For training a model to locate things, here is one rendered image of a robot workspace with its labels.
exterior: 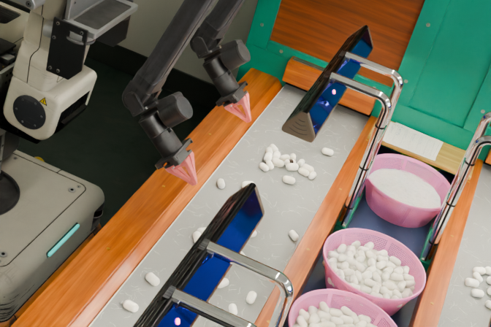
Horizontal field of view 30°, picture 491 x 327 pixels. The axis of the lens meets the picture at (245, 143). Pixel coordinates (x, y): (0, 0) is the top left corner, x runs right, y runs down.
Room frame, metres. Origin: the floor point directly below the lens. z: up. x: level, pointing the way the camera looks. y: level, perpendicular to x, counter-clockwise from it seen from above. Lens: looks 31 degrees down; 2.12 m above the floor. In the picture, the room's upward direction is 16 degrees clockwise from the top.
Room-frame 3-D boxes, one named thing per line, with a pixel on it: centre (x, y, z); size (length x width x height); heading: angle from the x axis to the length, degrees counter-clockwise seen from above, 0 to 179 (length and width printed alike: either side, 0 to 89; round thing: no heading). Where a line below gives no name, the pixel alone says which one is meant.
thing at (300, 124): (2.16, -0.17, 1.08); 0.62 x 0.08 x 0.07; 168
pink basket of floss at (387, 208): (2.27, -0.48, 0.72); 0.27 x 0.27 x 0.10
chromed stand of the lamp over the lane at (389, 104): (2.14, -0.25, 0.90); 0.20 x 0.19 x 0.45; 168
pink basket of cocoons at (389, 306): (1.84, -0.39, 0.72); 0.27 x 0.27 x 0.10
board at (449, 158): (2.49, -0.53, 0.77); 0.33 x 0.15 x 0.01; 78
